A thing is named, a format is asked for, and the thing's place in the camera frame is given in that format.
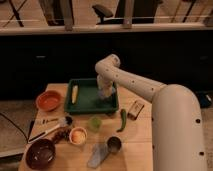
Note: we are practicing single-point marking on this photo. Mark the dark purple bowl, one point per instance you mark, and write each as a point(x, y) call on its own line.
point(40, 154)

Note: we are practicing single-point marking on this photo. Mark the orange bowl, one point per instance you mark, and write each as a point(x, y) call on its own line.
point(48, 100)

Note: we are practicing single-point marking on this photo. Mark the black office chair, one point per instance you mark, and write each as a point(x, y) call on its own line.
point(144, 12)

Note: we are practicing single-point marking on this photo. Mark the black floor device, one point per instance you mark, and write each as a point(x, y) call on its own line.
point(204, 99)

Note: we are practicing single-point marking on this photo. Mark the grey blue cloth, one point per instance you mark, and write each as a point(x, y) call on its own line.
point(99, 154)

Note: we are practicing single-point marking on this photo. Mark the yellow corn cob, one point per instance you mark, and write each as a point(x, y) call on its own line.
point(74, 94)

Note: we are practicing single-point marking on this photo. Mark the small cup orange inside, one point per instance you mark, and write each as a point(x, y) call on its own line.
point(78, 136)

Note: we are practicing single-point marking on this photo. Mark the small green cup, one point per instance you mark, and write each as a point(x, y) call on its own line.
point(94, 123)

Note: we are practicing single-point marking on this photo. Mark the green plastic tray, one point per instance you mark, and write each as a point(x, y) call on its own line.
point(88, 100)

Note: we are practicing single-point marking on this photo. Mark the brown pine cone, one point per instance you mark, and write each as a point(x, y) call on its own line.
point(62, 134)

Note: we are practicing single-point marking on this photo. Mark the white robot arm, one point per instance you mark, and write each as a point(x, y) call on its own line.
point(177, 125)

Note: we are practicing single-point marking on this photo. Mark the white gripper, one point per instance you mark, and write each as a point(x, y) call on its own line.
point(105, 87)

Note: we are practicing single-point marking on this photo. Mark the metal cup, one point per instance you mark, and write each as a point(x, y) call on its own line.
point(114, 144)

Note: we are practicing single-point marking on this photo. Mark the green chili pepper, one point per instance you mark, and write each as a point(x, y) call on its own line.
point(123, 118)

